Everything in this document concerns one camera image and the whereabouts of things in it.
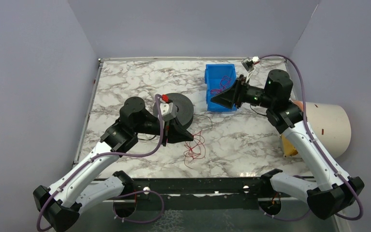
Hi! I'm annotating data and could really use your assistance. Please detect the red wire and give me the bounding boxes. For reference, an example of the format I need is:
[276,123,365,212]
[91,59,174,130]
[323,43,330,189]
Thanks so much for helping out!
[183,130,207,170]

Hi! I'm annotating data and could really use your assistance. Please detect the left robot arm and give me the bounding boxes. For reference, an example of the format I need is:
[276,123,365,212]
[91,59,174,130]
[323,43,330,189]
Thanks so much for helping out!
[33,94,194,232]

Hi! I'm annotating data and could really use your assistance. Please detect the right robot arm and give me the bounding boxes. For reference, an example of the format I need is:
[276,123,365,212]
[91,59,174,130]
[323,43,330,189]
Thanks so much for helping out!
[211,69,364,219]

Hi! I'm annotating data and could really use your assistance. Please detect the black round spool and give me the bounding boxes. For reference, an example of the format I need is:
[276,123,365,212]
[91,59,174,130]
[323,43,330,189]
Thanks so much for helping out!
[166,93,194,129]

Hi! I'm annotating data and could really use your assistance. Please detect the blue plastic bin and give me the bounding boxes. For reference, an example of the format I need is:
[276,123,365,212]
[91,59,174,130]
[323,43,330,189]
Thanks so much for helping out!
[204,64,236,112]

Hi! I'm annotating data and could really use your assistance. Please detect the white cylinder with orange lid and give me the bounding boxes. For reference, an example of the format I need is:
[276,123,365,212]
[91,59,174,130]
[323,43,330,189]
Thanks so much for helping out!
[306,102,352,159]

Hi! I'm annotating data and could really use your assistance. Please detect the red wires in bin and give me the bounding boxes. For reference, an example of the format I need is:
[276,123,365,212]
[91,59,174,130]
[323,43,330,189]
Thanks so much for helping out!
[210,75,234,95]

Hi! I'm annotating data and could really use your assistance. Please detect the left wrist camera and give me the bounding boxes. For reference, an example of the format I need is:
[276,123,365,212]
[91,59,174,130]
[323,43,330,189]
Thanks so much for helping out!
[158,94,178,122]

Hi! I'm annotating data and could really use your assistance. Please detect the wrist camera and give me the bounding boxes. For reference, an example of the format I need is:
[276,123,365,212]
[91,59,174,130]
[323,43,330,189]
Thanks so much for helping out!
[158,94,178,122]
[241,56,260,73]

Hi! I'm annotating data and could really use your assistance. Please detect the thin black wire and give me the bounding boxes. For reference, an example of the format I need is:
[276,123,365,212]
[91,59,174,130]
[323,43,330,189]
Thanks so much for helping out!
[194,114,214,132]

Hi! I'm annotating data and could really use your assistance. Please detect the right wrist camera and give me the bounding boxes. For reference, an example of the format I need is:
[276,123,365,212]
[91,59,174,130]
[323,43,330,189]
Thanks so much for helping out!
[241,56,260,73]

